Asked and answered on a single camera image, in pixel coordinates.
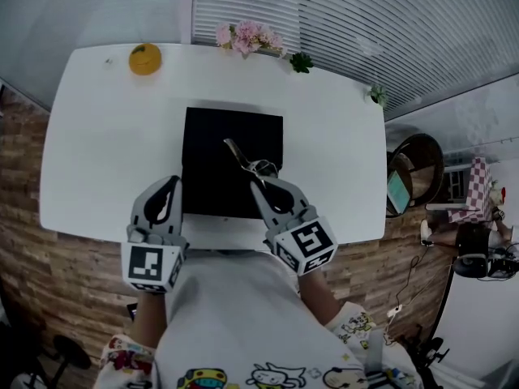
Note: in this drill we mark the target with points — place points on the person's left forearm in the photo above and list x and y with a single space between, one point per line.
150 318

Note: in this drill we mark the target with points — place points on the pale green potted plant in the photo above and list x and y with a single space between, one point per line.
378 95

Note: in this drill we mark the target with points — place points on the person's cartoon print shirt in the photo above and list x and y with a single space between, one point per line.
243 310

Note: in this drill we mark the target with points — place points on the black office chair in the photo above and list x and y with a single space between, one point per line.
430 349

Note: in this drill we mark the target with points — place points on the white power strip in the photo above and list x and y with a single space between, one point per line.
394 310

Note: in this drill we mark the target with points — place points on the orange fruit ornament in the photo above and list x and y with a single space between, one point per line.
145 59

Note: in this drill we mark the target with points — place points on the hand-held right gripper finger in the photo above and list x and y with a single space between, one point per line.
263 205
296 201

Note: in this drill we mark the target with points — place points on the grey stand device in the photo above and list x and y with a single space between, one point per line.
470 266

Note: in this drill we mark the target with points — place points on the black box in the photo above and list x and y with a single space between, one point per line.
219 156

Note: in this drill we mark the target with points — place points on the black stool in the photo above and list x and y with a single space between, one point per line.
71 351

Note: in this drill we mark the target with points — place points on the pink flower bouquet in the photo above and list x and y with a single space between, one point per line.
249 37

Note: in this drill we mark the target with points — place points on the person's right forearm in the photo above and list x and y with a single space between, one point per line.
320 298

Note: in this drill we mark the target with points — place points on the white window blinds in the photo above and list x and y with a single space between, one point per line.
365 26

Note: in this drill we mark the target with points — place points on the dark round-backed chair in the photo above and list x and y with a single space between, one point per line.
425 164

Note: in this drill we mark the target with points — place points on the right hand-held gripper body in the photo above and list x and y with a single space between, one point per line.
308 245

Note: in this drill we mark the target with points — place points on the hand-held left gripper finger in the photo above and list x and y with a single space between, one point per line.
176 217
140 213

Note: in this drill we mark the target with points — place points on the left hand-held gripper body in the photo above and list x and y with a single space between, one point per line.
146 262

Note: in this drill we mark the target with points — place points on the checkered tablecloth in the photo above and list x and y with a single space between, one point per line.
476 193

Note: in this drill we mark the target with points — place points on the dark green succulent plant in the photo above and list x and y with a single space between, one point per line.
301 62

